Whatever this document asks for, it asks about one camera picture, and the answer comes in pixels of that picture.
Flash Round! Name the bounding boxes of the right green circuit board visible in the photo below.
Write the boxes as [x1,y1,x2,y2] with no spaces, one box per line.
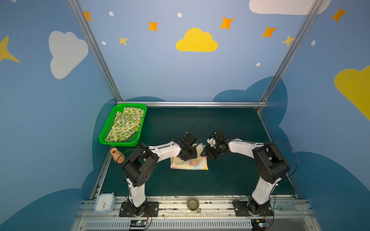
[251,219,269,231]

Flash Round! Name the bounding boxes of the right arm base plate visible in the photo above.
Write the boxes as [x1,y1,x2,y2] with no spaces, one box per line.
[231,200,274,217]

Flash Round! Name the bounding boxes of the pastel floral skirt pink flowers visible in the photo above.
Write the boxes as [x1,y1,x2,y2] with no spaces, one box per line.
[170,143,209,170]

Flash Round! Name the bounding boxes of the aluminium frame back rail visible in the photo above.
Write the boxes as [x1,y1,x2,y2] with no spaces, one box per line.
[117,101,268,108]

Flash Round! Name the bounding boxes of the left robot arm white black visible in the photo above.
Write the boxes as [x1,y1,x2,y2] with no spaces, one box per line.
[122,141,198,209]

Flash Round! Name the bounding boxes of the green circuit board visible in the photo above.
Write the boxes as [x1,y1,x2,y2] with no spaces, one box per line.
[251,219,269,231]
[129,219,148,231]

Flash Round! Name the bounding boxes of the olive ceramic mug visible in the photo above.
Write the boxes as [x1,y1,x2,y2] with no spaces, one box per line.
[187,197,201,213]

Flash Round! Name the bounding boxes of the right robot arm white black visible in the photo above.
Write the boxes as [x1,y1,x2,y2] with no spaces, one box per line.
[201,138,290,205]

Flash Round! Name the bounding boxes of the lemon print skirt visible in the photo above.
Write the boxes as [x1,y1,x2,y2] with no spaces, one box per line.
[105,107,145,142]

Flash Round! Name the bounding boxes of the left green circuit board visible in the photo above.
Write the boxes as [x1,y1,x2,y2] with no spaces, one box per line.
[129,219,148,231]

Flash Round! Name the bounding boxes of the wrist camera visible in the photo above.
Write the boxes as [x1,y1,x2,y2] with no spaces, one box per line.
[183,132,197,146]
[207,130,228,147]

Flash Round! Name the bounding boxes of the terracotta ribbed vase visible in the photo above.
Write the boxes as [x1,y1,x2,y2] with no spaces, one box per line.
[110,148,125,164]

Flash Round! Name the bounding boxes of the white square clock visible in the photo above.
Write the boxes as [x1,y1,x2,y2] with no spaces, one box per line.
[94,193,116,214]

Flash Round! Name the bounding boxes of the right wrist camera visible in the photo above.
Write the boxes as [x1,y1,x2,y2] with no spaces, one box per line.
[207,130,228,147]

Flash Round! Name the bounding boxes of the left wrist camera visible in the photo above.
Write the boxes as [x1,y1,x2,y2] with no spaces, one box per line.
[183,132,197,146]

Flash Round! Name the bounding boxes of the green plastic basket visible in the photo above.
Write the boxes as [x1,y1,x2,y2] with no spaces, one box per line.
[99,104,147,147]

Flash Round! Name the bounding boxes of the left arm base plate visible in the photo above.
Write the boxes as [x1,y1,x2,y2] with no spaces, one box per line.
[119,201,159,217]

